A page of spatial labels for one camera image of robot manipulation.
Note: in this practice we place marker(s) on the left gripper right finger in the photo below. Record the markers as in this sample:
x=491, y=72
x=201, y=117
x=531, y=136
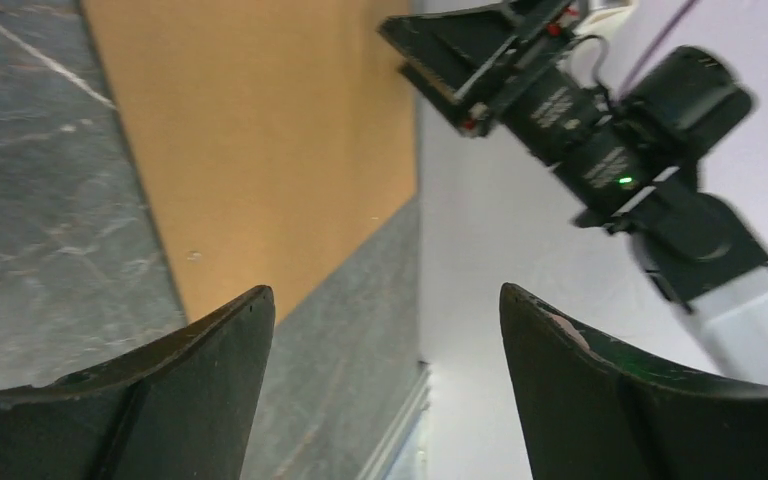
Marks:
x=592, y=406

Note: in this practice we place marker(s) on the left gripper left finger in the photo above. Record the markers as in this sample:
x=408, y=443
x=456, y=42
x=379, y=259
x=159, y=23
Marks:
x=179, y=407

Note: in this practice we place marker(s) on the aluminium rail frame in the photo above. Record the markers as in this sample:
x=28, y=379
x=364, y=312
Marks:
x=398, y=434

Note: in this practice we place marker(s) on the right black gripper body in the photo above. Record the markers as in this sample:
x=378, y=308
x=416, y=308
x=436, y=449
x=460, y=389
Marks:
x=523, y=82

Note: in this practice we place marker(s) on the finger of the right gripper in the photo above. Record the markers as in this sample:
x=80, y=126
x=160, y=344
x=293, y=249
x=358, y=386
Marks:
x=449, y=48

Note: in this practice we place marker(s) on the brown backing board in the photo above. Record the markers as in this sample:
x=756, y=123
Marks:
x=272, y=138

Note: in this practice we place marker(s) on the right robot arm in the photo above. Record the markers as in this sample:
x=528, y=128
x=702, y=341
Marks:
x=633, y=160

